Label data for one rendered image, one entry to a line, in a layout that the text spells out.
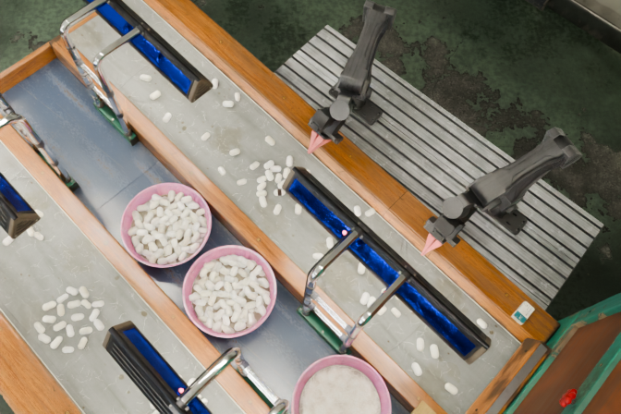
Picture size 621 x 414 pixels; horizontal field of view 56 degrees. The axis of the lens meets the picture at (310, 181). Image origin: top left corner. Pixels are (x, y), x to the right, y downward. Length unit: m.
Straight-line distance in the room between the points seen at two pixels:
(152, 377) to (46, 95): 1.19
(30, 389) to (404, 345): 1.01
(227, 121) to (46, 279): 0.72
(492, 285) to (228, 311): 0.77
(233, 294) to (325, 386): 0.36
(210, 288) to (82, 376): 0.41
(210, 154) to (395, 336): 0.80
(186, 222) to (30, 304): 0.49
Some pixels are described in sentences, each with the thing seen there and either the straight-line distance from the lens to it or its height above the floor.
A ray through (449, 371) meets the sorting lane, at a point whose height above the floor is 0.74.
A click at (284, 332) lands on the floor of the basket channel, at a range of 1.77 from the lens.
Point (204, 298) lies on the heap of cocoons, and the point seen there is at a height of 0.73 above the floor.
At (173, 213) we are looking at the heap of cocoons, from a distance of 1.83.
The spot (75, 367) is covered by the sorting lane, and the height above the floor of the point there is 0.74.
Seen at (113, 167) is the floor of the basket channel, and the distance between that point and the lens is 2.01.
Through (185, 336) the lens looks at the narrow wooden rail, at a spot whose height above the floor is 0.76.
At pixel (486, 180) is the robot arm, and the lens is 1.60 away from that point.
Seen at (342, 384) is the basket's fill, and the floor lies 0.73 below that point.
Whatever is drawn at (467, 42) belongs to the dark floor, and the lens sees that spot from 3.23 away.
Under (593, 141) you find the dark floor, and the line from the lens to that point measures 3.15.
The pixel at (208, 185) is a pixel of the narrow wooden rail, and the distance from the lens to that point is 1.82.
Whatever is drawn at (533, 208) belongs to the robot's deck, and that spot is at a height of 0.66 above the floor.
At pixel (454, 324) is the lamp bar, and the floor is 1.10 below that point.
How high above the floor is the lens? 2.42
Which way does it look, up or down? 65 degrees down
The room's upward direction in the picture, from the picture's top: 7 degrees clockwise
